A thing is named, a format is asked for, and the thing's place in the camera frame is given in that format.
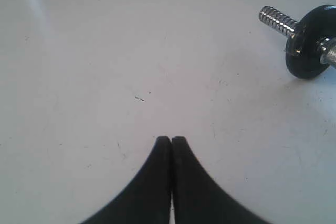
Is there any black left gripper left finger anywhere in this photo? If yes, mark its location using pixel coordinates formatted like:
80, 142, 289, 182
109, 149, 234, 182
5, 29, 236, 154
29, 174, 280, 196
84, 136, 172, 223

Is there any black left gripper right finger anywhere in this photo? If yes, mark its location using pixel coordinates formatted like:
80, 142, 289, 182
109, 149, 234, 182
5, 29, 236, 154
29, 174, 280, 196
172, 136, 267, 223

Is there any chrome dumbbell bar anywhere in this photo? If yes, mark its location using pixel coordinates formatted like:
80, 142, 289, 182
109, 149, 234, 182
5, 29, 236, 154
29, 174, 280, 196
258, 6, 335, 67

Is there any black round flange plate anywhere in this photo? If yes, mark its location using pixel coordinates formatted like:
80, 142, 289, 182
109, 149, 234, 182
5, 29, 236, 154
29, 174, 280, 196
286, 5, 335, 79

